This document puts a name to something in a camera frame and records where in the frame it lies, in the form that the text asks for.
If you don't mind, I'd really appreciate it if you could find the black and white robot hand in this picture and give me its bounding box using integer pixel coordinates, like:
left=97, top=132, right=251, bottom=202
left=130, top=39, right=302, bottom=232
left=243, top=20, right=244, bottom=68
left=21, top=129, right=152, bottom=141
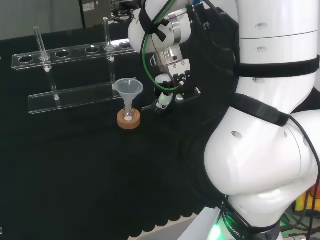
left=149, top=55, right=202, bottom=115

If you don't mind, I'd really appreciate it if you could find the clear plastic funnel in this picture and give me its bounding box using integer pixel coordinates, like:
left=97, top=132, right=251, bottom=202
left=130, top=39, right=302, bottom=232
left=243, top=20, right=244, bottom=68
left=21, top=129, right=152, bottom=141
left=112, top=77, right=145, bottom=109

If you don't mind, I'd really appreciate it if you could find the clear funnel stand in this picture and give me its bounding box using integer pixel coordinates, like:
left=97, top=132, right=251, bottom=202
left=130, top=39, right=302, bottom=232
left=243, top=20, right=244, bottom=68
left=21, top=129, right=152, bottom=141
left=11, top=17, right=141, bottom=116

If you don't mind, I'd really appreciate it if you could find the clear round-bottom flask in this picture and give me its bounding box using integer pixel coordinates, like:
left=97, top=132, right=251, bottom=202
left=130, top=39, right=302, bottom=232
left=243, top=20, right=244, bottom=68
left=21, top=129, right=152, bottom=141
left=123, top=101, right=135, bottom=123

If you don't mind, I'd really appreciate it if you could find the dark equipment box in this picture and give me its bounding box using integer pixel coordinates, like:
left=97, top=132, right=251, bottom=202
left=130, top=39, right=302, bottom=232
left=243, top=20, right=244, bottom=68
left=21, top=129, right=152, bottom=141
left=79, top=0, right=114, bottom=29

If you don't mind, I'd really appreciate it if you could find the black table cloth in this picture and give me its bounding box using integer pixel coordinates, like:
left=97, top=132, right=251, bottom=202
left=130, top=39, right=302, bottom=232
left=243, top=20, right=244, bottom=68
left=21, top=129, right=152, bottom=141
left=0, top=7, right=242, bottom=240

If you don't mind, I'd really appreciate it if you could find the green cable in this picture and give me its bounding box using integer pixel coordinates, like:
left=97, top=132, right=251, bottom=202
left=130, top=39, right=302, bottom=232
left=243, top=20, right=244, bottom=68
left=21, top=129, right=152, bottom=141
left=141, top=0, right=186, bottom=92

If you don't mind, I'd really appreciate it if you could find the cork ring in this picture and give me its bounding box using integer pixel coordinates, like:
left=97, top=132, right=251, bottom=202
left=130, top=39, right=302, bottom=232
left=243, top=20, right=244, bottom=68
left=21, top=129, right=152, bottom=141
left=116, top=107, right=142, bottom=131

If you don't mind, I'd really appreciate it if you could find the black cable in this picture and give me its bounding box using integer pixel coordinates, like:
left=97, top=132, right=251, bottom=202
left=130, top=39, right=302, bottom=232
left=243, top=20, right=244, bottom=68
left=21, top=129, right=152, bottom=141
left=286, top=116, right=320, bottom=240

